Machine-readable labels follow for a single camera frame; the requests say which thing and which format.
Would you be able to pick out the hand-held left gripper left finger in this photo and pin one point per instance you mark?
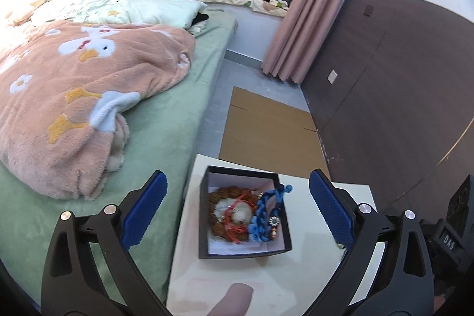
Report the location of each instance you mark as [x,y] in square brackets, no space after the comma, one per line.
[142,212]

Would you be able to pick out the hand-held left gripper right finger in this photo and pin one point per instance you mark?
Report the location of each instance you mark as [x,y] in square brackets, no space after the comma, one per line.
[331,212]

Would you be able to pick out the black jewelry box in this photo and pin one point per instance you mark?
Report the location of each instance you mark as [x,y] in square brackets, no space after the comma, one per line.
[203,227]

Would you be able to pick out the white furry charm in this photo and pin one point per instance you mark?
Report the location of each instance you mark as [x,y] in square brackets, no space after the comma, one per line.
[222,206]

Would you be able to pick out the person's left hand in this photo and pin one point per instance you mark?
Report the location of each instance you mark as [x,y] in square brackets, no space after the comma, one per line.
[233,301]

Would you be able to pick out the flat cardboard sheet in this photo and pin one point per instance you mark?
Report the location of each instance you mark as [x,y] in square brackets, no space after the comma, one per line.
[270,131]

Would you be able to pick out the pink duck print blanket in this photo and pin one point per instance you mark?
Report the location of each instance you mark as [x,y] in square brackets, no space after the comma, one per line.
[74,86]

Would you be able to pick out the black garment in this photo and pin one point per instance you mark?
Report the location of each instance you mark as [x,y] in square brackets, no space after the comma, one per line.
[200,20]

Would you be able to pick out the pink curtain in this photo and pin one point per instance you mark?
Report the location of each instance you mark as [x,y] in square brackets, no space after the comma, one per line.
[311,12]

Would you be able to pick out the light green quilt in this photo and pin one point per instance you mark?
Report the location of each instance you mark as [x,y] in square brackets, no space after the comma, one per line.
[148,7]

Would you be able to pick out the cream pillow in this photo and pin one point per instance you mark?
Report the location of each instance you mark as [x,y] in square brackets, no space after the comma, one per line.
[22,5]

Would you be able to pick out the white wall socket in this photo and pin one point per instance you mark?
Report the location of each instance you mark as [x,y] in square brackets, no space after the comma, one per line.
[332,76]

